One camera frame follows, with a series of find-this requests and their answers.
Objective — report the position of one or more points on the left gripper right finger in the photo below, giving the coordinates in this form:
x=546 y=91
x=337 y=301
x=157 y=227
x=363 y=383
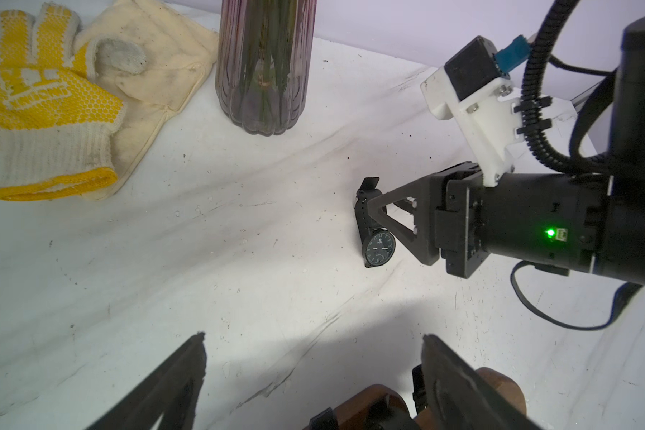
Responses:
x=459 y=398

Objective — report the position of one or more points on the purple glass vase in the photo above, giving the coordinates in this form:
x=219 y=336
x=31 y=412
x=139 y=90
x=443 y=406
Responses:
x=263 y=65

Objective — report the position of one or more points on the black watch pair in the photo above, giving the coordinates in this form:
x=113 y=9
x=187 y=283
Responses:
x=377 y=243

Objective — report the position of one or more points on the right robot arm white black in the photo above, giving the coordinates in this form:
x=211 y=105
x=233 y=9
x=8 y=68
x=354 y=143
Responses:
x=608 y=139

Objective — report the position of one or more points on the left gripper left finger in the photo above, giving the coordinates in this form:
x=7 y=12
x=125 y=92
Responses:
x=167 y=398

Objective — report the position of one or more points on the wooden watch stand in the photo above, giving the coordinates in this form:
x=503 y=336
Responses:
x=379 y=407

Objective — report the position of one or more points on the yellow white work glove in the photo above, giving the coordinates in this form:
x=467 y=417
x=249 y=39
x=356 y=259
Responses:
x=56 y=123

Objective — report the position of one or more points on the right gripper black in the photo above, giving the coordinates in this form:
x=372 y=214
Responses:
x=549 y=219

